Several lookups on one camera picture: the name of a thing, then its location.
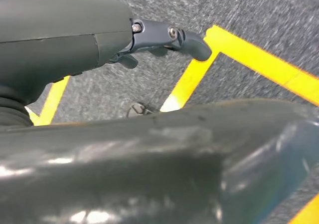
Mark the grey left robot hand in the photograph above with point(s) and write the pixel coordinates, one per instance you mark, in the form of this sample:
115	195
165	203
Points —
62	34

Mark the yellow floor tape square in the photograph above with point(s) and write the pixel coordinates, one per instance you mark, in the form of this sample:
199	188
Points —
249	60

